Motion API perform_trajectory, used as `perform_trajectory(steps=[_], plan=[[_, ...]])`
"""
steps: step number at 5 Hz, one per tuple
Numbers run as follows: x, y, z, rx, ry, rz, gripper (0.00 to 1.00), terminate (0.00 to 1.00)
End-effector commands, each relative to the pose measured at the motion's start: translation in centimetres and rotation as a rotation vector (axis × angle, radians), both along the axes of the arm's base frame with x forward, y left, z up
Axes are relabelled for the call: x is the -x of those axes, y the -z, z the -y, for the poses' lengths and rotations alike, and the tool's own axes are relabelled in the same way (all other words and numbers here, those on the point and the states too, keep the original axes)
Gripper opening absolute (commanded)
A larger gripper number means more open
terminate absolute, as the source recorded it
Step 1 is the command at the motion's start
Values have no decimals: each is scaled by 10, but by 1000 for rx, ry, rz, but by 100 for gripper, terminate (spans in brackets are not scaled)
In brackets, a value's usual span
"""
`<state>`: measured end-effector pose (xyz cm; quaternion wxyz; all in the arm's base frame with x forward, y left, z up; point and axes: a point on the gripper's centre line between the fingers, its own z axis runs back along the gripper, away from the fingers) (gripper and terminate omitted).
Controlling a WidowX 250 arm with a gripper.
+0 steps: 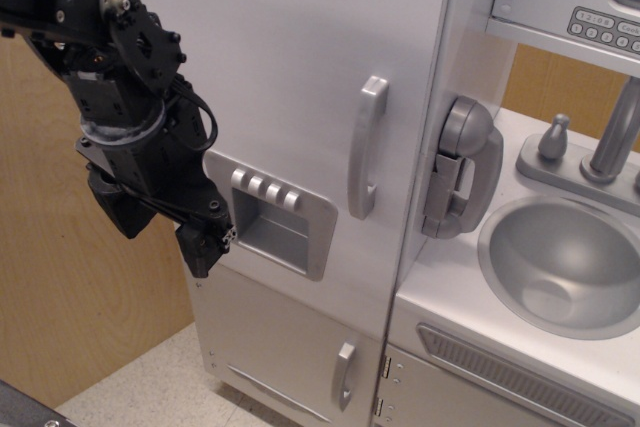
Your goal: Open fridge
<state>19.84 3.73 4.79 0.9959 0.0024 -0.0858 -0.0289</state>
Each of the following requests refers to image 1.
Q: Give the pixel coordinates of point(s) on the grey toy telephone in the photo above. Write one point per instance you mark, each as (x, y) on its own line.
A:
(466, 171)

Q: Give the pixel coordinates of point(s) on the silver round sink basin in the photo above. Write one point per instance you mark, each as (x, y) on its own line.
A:
(563, 266)

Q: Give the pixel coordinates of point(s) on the grey faucet knob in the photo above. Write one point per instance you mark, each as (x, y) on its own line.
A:
(554, 142)

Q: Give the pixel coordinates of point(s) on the grey toy faucet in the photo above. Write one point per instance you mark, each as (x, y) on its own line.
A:
(619, 136)

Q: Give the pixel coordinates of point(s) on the white toy kitchen cabinet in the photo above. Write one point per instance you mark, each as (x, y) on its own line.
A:
(443, 277)

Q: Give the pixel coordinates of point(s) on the silver door handle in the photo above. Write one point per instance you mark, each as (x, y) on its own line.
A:
(372, 107)
(340, 391)

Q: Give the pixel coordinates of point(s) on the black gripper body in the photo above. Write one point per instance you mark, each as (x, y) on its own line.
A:
(162, 166)

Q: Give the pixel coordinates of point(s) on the white fridge door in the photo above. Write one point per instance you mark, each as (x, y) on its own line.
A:
(283, 78)
(279, 351)

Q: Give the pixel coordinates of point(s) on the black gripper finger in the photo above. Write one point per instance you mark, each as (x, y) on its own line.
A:
(128, 214)
(202, 246)

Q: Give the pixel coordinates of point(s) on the brass upper hinge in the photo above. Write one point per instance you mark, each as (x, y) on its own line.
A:
(386, 365)

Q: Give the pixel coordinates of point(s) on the brass lower hinge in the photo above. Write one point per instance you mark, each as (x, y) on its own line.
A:
(378, 407)

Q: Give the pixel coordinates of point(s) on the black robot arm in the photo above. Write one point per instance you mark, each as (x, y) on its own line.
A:
(118, 62)

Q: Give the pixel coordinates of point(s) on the black case corner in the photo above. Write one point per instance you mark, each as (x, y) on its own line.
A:
(21, 410)

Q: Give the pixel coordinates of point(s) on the white toy microwave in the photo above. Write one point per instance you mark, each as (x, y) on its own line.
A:
(604, 33)

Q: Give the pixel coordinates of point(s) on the silver ice dispenser panel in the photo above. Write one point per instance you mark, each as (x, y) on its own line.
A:
(277, 220)

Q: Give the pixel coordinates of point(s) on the brass hinge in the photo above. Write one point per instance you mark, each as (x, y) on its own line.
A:
(386, 365)
(378, 407)

